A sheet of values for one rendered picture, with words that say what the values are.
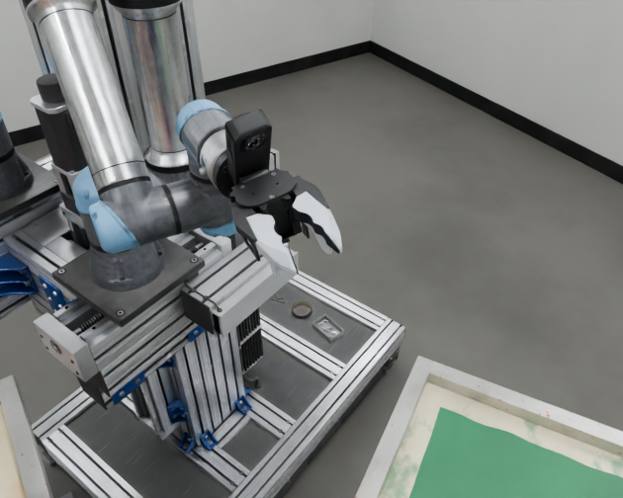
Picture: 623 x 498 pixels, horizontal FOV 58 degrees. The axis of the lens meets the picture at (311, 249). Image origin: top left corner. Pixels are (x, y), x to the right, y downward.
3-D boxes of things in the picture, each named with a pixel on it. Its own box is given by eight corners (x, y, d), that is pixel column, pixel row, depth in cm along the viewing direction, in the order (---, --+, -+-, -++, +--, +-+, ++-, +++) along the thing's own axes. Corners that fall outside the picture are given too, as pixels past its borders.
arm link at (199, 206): (170, 224, 88) (157, 165, 81) (236, 205, 92) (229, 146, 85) (186, 254, 83) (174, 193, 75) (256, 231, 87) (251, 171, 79)
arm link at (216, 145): (246, 120, 72) (188, 142, 70) (261, 135, 69) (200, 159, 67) (257, 167, 78) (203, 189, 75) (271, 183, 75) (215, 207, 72)
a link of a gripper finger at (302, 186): (340, 211, 62) (291, 179, 67) (339, 201, 60) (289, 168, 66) (308, 232, 60) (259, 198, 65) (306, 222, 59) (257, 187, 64)
